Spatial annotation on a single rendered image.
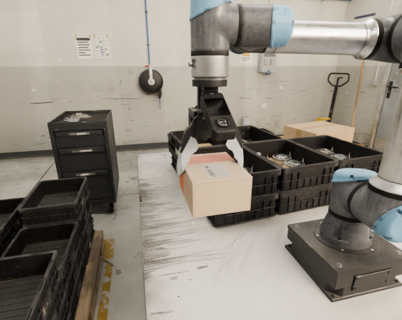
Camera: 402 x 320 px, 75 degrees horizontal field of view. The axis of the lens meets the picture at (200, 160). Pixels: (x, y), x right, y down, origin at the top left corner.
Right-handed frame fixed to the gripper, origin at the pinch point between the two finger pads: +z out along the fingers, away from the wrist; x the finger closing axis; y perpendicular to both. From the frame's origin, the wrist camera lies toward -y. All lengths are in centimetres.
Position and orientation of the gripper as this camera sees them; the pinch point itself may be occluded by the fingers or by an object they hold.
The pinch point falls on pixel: (211, 174)
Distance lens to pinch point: 57.8
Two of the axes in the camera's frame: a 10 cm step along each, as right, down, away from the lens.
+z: 0.0, 9.4, 3.3
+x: -9.7, 0.8, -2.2
